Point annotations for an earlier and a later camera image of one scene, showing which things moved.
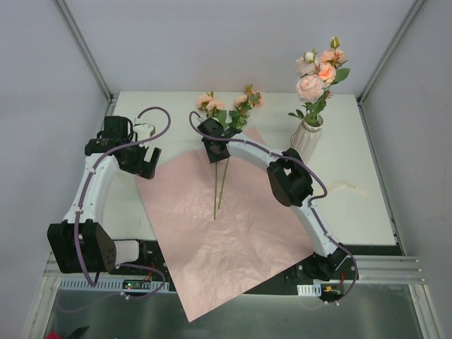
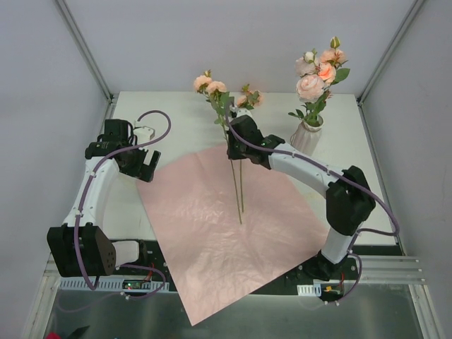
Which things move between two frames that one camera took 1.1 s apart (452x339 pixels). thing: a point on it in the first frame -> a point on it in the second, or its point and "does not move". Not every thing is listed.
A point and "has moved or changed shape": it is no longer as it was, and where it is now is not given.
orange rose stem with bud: x=330 y=72 does not move
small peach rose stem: x=209 y=102 -> x=216 y=94
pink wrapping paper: x=219 y=227 does not move
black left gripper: x=142 y=161 does not move
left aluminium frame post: x=66 y=13 does not move
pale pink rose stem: x=310 y=90 does not move
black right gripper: x=216 y=151 -> x=234 y=150
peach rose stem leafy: x=237 y=116 has moved or changed shape
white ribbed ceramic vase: x=305 y=138 does not move
